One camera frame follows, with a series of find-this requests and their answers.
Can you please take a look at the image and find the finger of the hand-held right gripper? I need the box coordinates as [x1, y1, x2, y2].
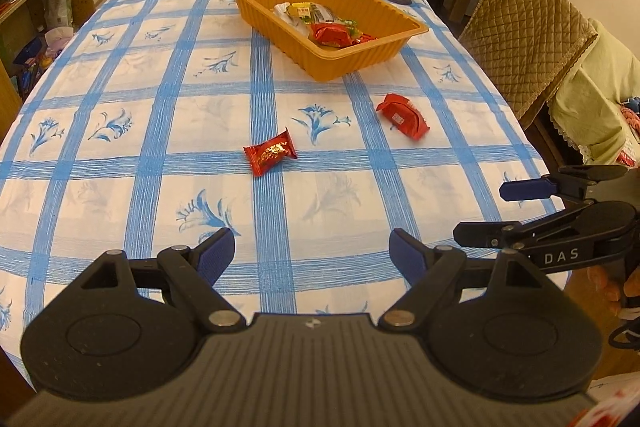
[452, 206, 576, 251]
[500, 164, 628, 202]

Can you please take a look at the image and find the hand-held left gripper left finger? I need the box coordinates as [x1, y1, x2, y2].
[75, 227, 247, 334]

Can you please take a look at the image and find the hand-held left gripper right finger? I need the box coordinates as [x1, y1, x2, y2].
[378, 228, 551, 331]

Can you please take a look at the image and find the red candy with gold print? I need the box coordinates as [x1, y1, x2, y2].
[243, 127, 299, 178]

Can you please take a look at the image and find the red snack packet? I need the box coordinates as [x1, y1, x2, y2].
[376, 93, 431, 140]

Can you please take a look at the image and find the orange plastic tray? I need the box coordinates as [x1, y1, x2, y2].
[220, 0, 430, 82]

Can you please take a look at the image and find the red candy packet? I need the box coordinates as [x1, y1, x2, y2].
[310, 22, 354, 49]

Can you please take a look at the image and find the silver snack packet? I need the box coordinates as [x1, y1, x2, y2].
[272, 2, 302, 28]

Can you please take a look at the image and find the person's right hand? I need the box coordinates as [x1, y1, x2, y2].
[587, 266, 626, 315]

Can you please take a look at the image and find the light green cloth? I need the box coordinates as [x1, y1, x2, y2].
[547, 19, 640, 165]

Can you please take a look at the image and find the red blue patterned item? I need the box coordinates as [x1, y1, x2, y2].
[617, 97, 640, 168]

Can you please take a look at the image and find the chair with quilted cover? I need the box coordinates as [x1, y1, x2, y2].
[457, 0, 598, 128]

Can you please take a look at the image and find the white red printed clothing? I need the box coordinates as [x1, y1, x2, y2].
[570, 374, 640, 427]

